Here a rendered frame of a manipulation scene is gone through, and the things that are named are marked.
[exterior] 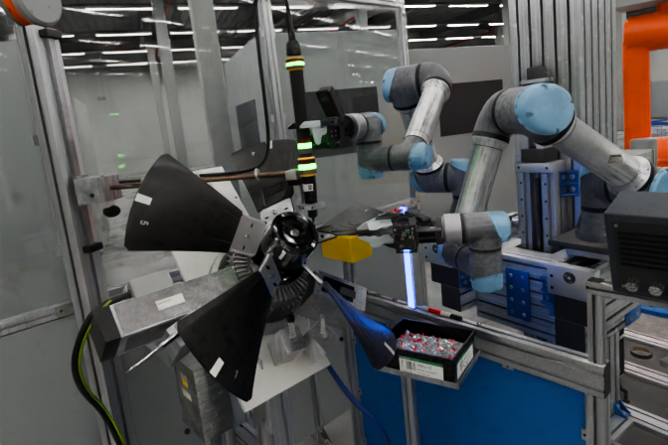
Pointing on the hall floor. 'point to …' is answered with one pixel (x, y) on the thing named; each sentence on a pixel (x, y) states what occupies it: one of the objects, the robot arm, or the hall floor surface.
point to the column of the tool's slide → (112, 380)
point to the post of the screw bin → (411, 410)
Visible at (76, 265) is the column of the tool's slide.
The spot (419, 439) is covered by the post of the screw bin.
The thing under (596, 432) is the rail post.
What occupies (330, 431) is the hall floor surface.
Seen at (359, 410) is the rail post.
